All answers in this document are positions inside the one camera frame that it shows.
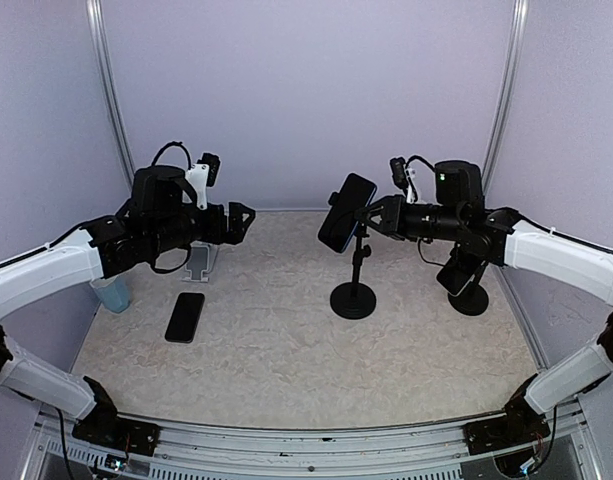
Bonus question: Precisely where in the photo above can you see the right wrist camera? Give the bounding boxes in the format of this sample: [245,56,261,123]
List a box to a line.
[389,157,419,204]

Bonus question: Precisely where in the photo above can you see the black tall phone stand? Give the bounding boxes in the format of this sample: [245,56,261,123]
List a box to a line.
[330,220,377,320]

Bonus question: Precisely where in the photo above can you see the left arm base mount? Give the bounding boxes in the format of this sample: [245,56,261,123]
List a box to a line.
[72,376,160,457]

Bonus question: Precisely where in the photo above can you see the left aluminium frame post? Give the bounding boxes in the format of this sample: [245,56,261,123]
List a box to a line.
[86,0,135,186]

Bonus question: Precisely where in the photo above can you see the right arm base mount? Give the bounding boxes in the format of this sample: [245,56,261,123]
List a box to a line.
[463,374,551,455]

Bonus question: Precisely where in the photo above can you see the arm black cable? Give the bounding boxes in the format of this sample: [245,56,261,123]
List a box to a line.
[150,141,195,274]
[405,153,440,176]

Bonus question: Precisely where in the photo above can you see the front aluminium rail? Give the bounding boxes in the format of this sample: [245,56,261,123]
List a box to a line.
[16,400,604,479]

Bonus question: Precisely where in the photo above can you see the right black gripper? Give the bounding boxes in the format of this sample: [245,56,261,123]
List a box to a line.
[354,192,466,241]

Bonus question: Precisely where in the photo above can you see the right aluminium frame post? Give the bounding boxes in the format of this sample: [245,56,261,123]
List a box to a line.
[482,0,530,191]

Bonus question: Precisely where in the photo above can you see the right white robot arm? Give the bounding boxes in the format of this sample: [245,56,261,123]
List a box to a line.
[355,160,613,444]

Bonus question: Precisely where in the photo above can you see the blue phone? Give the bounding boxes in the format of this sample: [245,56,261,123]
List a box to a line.
[317,173,377,254]

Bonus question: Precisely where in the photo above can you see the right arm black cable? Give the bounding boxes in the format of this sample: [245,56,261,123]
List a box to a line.
[405,153,440,176]

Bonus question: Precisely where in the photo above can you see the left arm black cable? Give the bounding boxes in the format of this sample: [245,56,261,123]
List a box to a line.
[150,141,195,274]

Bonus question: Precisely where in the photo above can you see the aluminium frame post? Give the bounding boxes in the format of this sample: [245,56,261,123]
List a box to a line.
[482,0,530,191]
[86,0,135,186]

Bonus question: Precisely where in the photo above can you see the black phone red case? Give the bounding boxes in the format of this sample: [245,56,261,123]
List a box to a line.
[164,292,205,344]

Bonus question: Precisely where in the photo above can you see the silver folding phone stand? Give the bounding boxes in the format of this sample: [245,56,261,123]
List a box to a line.
[182,242,219,283]

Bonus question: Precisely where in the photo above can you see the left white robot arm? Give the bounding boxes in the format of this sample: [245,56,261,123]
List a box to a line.
[0,164,256,445]

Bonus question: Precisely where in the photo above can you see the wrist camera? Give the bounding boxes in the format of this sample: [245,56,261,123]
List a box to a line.
[186,152,221,210]
[389,157,419,204]

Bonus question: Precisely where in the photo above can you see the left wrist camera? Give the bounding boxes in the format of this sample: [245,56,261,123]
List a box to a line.
[186,152,221,210]

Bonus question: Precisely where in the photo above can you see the light blue mug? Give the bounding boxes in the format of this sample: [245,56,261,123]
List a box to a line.
[90,276,131,314]

